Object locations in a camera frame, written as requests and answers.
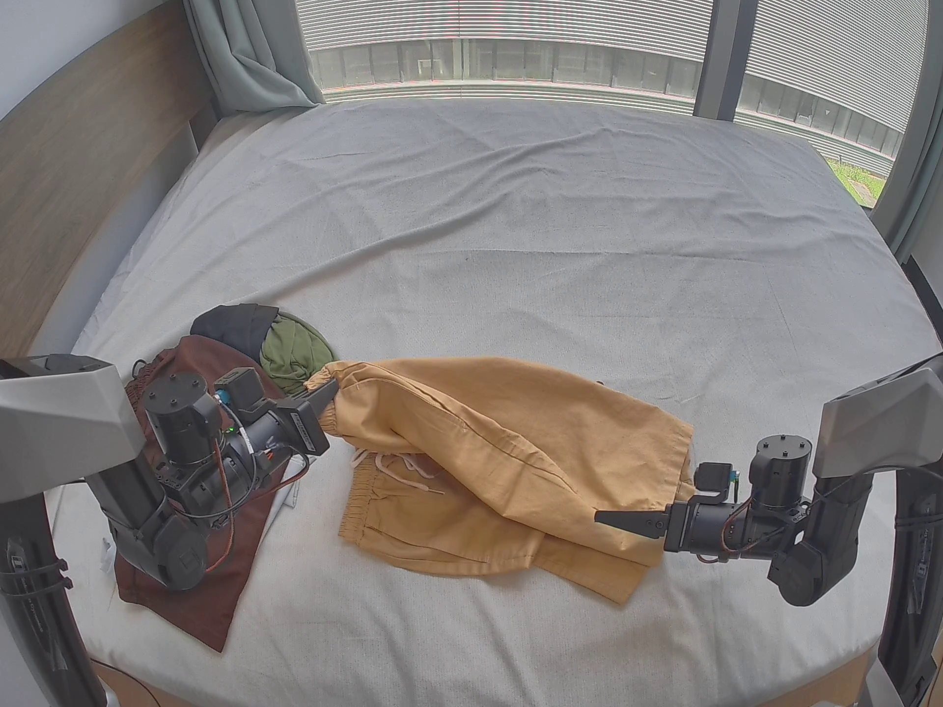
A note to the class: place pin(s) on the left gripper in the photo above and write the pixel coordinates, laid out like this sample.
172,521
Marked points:
284,435

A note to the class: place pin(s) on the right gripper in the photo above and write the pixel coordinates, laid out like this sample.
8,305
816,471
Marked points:
696,527

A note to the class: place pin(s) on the tan shorts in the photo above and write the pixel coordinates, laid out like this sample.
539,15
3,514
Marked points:
501,454

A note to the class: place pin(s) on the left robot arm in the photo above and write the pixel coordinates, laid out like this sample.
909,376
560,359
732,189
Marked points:
66,424

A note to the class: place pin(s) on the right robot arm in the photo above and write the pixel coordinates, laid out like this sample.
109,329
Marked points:
810,542

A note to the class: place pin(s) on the bed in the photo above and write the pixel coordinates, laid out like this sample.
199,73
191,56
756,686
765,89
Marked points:
516,247

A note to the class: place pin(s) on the green garment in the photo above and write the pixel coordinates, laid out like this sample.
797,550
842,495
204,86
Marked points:
295,354

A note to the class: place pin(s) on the white garment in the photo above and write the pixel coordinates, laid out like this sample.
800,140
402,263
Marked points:
289,498

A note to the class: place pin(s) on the black garment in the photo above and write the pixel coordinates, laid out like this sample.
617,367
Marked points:
232,328

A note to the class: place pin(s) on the brown garment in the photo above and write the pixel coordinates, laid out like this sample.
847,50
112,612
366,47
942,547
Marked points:
191,593

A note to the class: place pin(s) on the blue-green curtain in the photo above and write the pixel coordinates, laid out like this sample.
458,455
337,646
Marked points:
910,174
236,41

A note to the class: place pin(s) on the window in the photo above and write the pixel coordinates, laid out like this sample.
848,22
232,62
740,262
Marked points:
516,19

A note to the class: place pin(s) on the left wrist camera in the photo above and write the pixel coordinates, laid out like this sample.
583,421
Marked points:
241,389

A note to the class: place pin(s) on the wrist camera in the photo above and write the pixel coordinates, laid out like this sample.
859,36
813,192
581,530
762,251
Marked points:
713,477
241,389

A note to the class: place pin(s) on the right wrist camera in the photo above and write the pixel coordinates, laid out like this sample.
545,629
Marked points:
713,477

